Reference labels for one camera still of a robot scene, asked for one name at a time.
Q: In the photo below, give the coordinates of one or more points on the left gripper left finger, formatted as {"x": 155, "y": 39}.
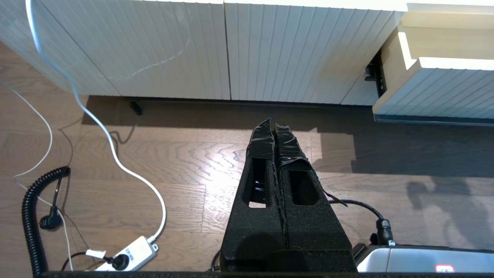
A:
{"x": 254, "y": 239}

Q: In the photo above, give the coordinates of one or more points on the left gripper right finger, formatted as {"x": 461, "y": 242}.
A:
{"x": 316, "y": 239}

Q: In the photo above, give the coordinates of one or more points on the white cabinet drawer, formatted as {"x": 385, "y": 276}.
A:
{"x": 444, "y": 92}

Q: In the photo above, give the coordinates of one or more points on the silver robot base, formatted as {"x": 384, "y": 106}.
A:
{"x": 424, "y": 258}

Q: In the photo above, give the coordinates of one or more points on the white cream TV cabinet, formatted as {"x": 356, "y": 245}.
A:
{"x": 154, "y": 38}

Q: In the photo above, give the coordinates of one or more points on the white power strip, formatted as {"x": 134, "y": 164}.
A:
{"x": 135, "y": 253}

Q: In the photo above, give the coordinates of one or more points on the black drawer slide rail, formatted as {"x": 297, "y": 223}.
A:
{"x": 380, "y": 73}

